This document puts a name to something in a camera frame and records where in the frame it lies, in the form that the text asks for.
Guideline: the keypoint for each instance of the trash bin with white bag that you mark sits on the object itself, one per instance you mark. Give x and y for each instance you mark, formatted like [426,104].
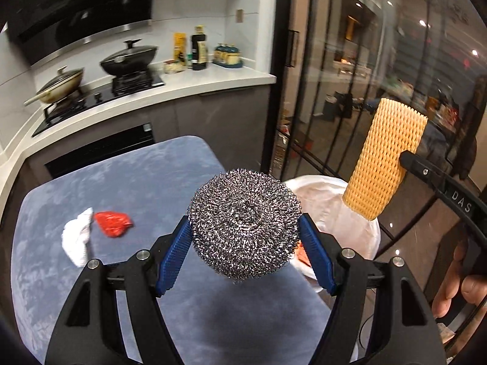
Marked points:
[334,205]

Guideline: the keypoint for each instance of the small green-lid jar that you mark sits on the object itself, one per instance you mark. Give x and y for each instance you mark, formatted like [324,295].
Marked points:
[189,61]

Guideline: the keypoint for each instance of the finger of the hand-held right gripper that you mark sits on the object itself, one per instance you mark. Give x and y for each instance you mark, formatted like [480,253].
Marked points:
[416,164]

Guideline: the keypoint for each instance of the yellow foam net sleeve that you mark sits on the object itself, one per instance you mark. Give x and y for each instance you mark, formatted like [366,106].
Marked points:
[380,159]

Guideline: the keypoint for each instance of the person's right hand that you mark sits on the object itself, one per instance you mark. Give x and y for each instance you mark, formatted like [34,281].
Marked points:
[454,273]

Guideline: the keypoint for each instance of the white counter with grey cabinets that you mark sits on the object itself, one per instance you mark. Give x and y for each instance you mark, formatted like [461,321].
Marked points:
[228,78]

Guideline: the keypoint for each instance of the red crumpled wrapper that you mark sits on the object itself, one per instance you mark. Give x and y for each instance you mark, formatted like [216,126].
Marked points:
[112,224]

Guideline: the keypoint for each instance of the black wok with lid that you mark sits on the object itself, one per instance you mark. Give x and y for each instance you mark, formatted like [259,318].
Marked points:
[129,61]

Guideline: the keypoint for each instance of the glass sliding door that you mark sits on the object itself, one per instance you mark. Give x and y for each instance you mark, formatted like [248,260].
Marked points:
[323,45]

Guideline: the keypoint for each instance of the yellow food packet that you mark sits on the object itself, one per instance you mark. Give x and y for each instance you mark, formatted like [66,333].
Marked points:
[179,45]

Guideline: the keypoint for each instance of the wall socket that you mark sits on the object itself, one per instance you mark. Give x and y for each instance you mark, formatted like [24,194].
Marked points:
[239,15]

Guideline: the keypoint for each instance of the frying pan with glass lid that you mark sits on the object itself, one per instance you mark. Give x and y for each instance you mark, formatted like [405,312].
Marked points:
[62,83]

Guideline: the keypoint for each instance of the steel wool scrubber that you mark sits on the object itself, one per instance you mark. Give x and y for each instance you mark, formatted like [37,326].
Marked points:
[243,228]

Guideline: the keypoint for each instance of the black range hood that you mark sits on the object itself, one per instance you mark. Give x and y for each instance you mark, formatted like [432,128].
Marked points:
[76,7]

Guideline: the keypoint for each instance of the blue-lid spice jar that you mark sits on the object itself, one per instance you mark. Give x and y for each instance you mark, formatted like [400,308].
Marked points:
[227,54]
[219,54]
[235,55]

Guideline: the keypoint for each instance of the blue velvet table cover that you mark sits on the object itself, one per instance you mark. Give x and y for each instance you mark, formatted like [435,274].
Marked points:
[133,182]

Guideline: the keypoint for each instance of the dark sauce bottle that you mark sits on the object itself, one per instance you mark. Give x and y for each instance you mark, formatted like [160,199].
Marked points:
[198,51]

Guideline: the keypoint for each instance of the black gas stove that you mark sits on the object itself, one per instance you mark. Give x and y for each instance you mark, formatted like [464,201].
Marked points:
[99,97]

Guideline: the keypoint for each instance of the white crumpled tissue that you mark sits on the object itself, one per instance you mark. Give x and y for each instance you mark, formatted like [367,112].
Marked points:
[78,235]

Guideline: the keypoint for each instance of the blue spice jar tray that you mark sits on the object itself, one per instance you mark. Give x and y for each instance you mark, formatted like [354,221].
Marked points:
[228,66]

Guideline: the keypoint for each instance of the black built-in oven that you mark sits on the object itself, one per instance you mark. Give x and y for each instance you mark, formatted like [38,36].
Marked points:
[106,148]

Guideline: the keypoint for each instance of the plate of white food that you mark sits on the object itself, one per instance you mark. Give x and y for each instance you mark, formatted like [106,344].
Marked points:
[175,67]

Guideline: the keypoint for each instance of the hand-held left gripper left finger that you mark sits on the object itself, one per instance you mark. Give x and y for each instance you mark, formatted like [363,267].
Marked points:
[175,254]

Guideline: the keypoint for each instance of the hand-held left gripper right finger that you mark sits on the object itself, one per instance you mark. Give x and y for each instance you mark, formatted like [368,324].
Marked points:
[317,254]

